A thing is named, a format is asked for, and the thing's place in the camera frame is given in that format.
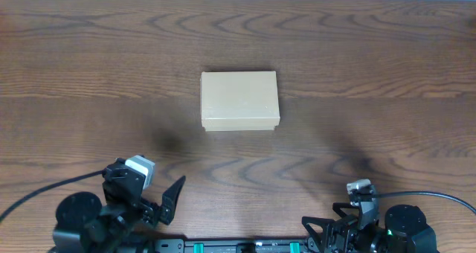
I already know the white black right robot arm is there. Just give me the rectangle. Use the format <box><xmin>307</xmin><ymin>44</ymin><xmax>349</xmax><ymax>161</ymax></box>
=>
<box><xmin>301</xmin><ymin>183</ymin><xmax>438</xmax><ymax>253</ymax></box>

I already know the brown cardboard box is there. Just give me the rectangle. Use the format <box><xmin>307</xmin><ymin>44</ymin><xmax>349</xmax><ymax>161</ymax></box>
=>
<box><xmin>200</xmin><ymin>71</ymin><xmax>280</xmax><ymax>132</ymax></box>

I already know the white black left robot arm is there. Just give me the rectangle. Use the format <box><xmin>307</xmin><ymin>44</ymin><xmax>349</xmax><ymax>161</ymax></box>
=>
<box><xmin>52</xmin><ymin>155</ymin><xmax>186</xmax><ymax>253</ymax></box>

